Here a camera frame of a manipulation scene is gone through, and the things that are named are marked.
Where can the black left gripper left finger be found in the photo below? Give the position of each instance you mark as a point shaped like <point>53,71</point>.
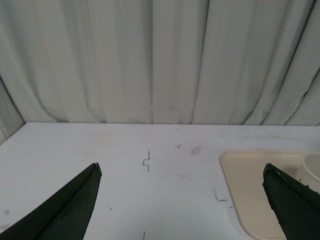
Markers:
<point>63,216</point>

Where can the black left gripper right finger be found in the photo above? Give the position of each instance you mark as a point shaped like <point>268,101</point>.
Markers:
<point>296,206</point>

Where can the cream ceramic mug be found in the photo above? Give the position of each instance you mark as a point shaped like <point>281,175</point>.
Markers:
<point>309,171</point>

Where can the beige rectangular plastic tray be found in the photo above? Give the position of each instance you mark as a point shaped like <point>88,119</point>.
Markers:
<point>243,172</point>

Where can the pale grey curtain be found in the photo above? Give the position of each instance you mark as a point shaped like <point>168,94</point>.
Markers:
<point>212,62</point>

